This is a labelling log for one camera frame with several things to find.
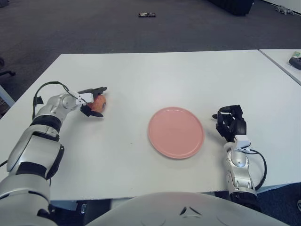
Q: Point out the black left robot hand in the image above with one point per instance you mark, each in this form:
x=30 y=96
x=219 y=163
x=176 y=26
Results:
x=94 y=90

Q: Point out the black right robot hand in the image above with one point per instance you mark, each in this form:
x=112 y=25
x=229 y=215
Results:
x=239 y=126

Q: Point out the red yellow apple with sticker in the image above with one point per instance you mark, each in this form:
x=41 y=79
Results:
x=98 y=103

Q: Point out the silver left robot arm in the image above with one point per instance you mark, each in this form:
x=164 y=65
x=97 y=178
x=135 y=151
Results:
x=35 y=146

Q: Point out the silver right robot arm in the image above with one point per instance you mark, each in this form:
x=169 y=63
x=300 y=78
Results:
x=239 y=171

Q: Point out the pink round plate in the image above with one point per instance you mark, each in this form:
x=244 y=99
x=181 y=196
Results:
x=176 y=133

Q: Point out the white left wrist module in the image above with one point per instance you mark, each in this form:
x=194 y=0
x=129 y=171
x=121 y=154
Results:
x=85 y=97

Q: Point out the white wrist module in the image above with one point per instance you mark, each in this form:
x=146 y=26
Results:
x=242 y=142
x=85 y=97

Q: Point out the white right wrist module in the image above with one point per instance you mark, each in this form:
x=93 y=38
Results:
x=242 y=142

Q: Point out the dark grey handheld controller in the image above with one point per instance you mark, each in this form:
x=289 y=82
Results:
x=295 y=63

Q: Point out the black office chair base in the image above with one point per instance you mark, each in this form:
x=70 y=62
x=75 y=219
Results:
x=8 y=73

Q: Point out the white table leg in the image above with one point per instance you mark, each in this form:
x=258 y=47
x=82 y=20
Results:
x=6 y=96

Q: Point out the small flat black floor device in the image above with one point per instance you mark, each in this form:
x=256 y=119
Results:
x=147 y=14

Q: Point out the small green packet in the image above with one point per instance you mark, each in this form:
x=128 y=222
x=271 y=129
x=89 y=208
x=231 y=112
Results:
x=296 y=54

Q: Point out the black metal caster stand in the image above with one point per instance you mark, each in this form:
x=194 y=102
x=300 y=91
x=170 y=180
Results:
x=299 y=206

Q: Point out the grey white robot torso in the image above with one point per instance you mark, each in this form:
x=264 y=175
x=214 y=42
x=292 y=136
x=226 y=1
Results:
x=176 y=209

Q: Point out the large black box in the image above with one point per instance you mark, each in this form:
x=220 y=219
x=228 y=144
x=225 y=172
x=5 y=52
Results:
x=230 y=5

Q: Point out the small grey toy figure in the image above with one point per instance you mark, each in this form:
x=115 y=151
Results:
x=283 y=10

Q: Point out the small white metal bracket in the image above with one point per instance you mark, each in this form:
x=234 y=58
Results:
x=83 y=208

